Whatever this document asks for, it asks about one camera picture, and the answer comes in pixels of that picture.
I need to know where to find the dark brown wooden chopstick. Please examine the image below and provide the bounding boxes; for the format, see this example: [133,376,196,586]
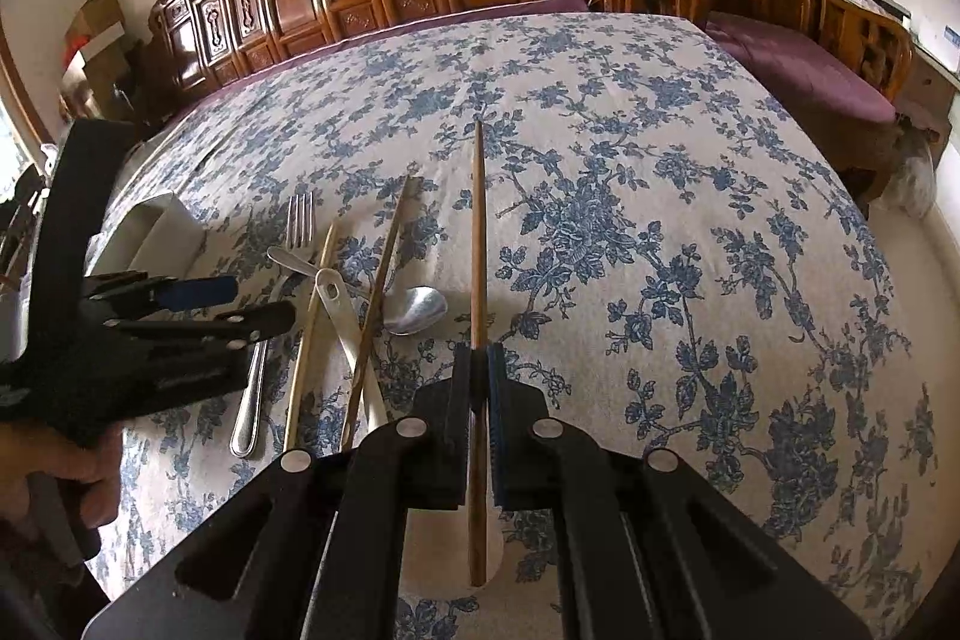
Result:
[467,120,488,588]

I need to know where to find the stainless steel fork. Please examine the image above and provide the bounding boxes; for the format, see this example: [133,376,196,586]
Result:
[227,190,319,460]

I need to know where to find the person's left hand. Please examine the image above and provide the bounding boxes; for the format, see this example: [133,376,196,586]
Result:
[2,422,124,530]

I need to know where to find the white ceramic spoon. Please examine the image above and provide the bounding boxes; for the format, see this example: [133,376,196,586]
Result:
[314,268,389,431]

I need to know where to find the metal rectangular tray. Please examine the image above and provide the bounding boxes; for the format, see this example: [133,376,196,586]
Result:
[88,193,206,278]

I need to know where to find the stainless steel spoon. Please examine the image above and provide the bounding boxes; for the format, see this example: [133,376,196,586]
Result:
[267,247,448,336]

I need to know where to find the stacked cardboard boxes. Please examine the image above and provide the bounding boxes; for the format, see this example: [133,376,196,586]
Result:
[59,0,135,122]

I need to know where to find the blue floral tablecloth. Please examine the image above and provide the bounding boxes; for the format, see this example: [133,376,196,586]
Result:
[104,13,942,638]

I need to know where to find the purple sofa cushion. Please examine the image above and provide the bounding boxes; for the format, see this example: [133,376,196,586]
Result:
[171,0,895,125]

